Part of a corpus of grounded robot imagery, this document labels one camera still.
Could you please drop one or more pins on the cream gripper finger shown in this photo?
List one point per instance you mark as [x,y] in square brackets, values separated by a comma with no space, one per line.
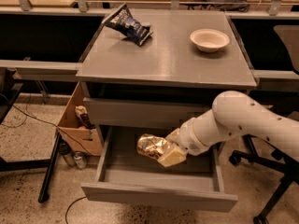
[173,136]
[171,155]

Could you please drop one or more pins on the crushed orange soda can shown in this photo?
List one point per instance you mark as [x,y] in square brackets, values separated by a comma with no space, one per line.
[152,146]

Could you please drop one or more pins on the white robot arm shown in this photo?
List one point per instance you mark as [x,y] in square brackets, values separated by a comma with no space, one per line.
[232,114]

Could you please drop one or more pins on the open grey middle drawer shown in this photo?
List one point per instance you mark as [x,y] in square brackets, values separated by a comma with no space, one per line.
[124,176]

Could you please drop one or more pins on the closed grey top drawer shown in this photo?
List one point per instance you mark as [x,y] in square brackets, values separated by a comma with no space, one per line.
[141,114]

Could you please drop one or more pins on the grey drawer cabinet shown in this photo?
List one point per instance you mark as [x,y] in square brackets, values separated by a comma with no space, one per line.
[168,68]

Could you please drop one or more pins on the silver can on floor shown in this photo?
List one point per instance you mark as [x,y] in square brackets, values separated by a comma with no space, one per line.
[80,160]

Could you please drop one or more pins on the cardboard box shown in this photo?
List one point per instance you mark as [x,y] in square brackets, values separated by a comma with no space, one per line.
[73,132]

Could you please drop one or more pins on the snack bag in box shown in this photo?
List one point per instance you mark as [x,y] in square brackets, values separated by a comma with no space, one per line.
[82,114]

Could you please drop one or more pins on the white paper bowl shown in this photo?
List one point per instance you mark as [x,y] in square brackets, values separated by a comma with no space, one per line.
[209,40]

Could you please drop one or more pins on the dark bottle on floor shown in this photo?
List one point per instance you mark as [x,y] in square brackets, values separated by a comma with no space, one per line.
[66,152]

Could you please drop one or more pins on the blue chip bag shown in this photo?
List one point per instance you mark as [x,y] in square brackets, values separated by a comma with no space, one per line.
[122,20]

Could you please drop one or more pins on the black table leg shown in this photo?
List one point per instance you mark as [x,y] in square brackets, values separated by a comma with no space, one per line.
[48,164]

